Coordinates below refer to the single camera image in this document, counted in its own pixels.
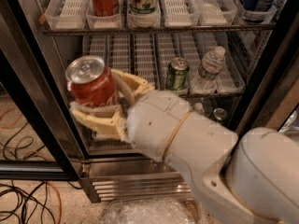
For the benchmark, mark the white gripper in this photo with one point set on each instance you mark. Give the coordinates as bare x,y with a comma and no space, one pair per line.
154,123

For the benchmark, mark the red coca-cola can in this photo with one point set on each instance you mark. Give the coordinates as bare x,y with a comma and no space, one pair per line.
106,8
91,83

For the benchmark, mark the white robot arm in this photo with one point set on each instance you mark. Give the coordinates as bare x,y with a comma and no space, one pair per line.
250,179

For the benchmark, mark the green can middle shelf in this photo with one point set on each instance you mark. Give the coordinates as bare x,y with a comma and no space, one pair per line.
177,72

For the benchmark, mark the green can shelf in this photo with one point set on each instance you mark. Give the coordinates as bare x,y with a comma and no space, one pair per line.
177,72
220,114

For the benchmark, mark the clear water bottle bottom shelf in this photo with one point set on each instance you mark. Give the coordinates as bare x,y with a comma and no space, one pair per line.
199,108

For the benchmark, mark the clear water bottle shelf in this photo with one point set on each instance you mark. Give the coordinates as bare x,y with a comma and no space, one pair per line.
199,108
209,68

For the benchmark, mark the green can bottom shelf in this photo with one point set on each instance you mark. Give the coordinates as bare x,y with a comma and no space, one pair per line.
220,114

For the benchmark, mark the clear water bottle middle shelf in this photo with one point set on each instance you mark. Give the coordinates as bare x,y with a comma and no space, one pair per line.
209,68

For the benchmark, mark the white 7up can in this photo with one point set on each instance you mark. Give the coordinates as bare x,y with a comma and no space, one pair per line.
142,0

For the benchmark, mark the stainless steel fridge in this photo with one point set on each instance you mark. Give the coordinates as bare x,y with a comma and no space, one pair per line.
28,62

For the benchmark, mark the clear plastic bin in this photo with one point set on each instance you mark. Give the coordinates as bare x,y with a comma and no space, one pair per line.
152,211

